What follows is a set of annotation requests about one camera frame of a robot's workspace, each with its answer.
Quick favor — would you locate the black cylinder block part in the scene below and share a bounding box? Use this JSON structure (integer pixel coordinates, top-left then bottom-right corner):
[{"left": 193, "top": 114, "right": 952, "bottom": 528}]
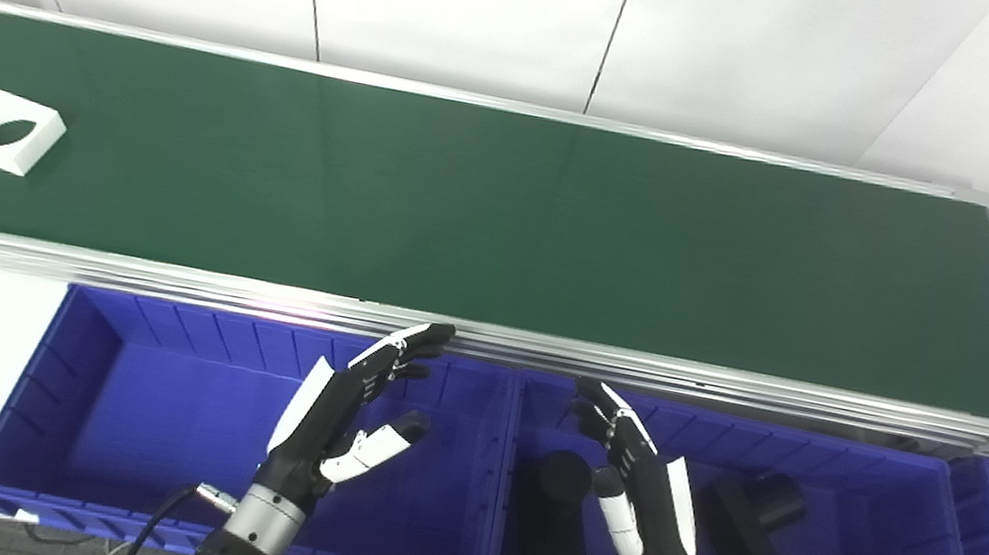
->
[{"left": 505, "top": 443, "right": 604, "bottom": 555}]

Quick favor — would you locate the green conveyor belt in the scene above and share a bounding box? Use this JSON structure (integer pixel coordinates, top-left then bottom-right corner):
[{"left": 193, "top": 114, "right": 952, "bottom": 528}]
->
[
  {"left": 0, "top": 0, "right": 989, "bottom": 462},
  {"left": 0, "top": 9, "right": 989, "bottom": 421}
]

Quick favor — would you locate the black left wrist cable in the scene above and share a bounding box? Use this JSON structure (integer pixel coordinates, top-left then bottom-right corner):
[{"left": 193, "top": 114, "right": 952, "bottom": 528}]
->
[{"left": 117, "top": 471, "right": 244, "bottom": 555}]

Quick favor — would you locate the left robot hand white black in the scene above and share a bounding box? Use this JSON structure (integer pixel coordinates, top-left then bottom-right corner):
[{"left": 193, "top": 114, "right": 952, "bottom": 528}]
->
[{"left": 258, "top": 296, "right": 459, "bottom": 520}]

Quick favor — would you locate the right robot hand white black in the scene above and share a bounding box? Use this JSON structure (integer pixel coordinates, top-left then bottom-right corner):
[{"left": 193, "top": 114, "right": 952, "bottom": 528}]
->
[{"left": 545, "top": 376, "right": 725, "bottom": 555}]

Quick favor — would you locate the black T-shaped part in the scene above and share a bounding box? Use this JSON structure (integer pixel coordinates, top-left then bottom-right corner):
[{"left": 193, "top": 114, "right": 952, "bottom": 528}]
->
[{"left": 695, "top": 462, "right": 814, "bottom": 555}]

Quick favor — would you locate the white square part round hole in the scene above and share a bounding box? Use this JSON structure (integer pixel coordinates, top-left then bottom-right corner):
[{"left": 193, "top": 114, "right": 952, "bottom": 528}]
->
[{"left": 0, "top": 89, "right": 71, "bottom": 183}]

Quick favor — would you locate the black floor cable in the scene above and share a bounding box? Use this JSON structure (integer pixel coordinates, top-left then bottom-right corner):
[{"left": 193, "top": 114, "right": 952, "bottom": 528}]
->
[{"left": 22, "top": 520, "right": 111, "bottom": 553}]

